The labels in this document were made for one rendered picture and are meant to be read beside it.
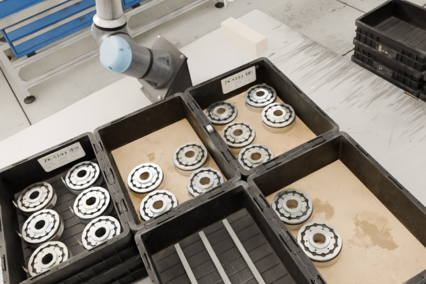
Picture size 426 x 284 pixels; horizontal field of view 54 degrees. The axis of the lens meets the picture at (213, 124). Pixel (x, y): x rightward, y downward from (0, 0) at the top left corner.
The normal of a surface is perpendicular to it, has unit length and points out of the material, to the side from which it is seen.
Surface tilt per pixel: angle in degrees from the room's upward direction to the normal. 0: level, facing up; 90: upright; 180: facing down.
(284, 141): 0
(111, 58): 46
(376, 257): 0
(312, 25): 0
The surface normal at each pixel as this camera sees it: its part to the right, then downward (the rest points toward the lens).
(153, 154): -0.14, -0.69
